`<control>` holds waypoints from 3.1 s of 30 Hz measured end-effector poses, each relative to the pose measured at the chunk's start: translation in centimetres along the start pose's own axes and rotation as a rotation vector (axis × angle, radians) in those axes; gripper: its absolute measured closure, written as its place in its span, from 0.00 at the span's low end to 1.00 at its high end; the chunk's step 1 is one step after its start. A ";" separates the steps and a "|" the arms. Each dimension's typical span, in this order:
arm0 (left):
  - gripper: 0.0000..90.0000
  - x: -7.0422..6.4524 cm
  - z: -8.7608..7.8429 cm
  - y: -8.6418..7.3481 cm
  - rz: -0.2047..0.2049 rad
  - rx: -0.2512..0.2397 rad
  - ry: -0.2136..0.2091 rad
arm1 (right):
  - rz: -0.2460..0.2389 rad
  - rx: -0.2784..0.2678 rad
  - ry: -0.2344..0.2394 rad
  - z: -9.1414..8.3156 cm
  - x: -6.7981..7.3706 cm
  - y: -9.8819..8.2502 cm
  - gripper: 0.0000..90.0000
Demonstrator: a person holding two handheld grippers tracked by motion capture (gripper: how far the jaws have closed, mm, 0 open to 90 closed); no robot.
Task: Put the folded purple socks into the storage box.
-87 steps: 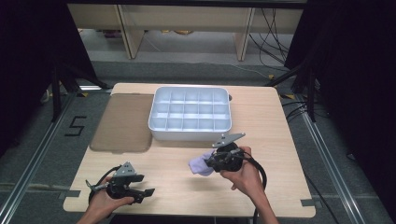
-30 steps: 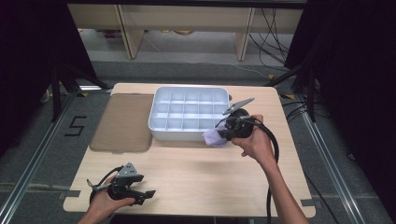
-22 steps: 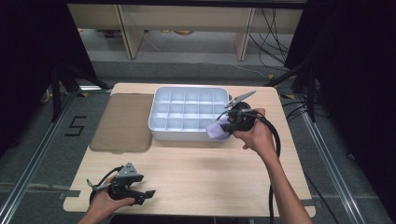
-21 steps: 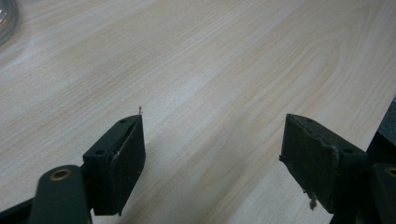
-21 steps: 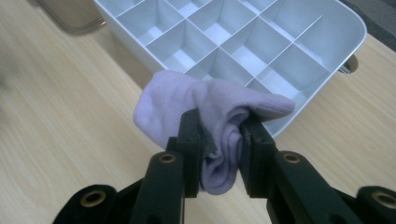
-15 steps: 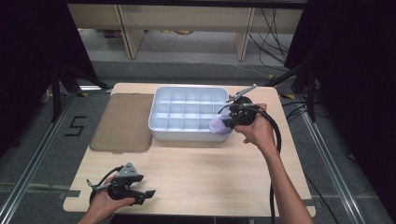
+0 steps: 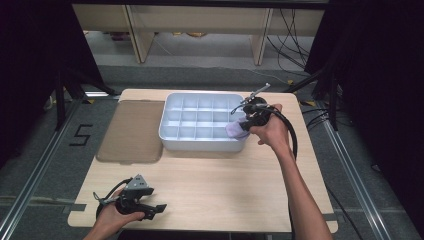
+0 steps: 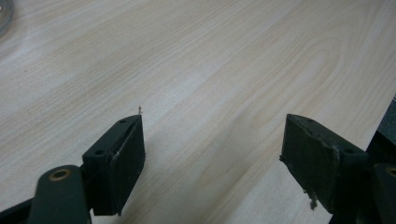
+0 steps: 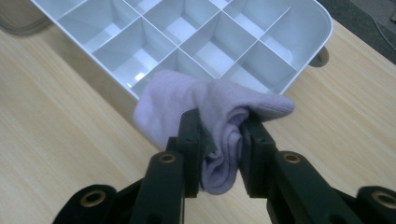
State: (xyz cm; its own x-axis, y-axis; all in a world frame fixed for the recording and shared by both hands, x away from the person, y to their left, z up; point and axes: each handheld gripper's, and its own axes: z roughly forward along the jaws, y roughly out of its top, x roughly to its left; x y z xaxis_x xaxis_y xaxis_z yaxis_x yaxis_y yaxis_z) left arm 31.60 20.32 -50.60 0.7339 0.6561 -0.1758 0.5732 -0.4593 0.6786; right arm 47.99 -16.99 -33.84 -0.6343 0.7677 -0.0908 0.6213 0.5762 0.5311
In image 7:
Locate person's left hand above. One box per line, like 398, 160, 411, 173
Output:
94, 188, 146, 235

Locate translucent brown box lid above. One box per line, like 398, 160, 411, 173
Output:
95, 99, 166, 165

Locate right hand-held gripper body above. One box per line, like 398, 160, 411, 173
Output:
230, 82, 274, 129

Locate black metal stand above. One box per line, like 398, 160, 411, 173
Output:
283, 64, 342, 132
54, 66, 118, 132

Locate black floor cables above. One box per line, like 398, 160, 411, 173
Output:
265, 8, 322, 74

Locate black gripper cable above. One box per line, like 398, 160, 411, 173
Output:
92, 177, 134, 219
255, 104, 299, 162

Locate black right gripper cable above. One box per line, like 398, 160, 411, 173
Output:
255, 104, 299, 162

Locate white compartment storage box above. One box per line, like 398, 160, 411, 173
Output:
158, 92, 251, 153

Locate person's right hand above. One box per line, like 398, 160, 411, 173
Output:
249, 103, 292, 156

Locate lavender cloth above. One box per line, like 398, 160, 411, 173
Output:
225, 116, 251, 141

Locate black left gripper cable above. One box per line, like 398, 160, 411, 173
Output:
92, 177, 134, 219

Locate metal floor rail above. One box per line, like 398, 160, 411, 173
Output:
316, 101, 395, 240
0, 99, 85, 238

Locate light wooden shelf unit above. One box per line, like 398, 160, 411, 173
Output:
72, 3, 326, 66

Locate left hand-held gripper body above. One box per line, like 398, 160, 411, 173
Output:
114, 173, 156, 215

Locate dark curtain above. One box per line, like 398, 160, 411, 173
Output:
0, 0, 106, 169
303, 0, 424, 231

